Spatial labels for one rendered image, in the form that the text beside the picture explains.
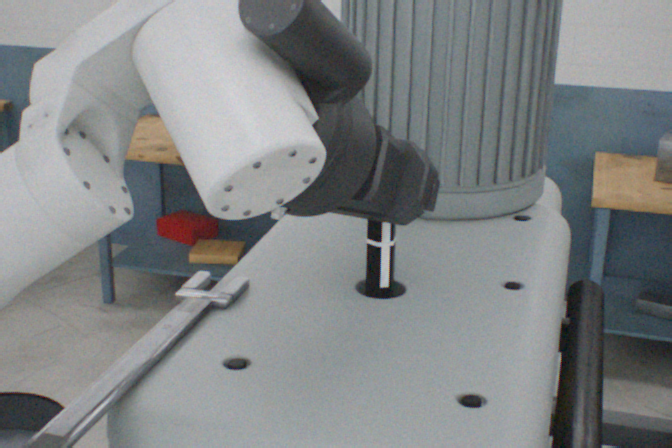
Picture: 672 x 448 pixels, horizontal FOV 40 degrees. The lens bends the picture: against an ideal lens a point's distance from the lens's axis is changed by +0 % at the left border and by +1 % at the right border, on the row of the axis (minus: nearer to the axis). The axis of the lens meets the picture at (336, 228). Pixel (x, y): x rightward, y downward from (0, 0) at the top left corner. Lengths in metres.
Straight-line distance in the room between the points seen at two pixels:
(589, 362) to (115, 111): 0.44
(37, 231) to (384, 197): 0.23
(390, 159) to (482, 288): 0.14
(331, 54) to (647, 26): 4.41
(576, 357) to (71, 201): 0.46
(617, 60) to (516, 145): 4.07
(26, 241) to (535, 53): 0.48
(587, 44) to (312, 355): 4.34
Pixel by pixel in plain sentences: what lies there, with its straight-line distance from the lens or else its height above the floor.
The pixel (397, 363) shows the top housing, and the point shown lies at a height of 1.89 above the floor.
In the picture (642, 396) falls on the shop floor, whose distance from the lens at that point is 4.45.
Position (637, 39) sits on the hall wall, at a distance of 4.86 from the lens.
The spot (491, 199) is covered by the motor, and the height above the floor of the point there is 1.91.
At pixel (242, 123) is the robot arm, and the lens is 0.43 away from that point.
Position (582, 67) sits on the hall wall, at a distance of 4.88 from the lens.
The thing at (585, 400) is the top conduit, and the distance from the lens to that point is 0.73.
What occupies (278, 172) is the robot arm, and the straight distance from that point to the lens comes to 0.45.
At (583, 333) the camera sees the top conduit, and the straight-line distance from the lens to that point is 0.83.
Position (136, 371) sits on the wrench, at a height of 1.90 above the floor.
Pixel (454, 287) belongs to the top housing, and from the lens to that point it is 0.68.
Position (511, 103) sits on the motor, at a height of 1.99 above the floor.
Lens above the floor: 2.17
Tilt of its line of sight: 21 degrees down
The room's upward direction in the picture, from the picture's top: 1 degrees clockwise
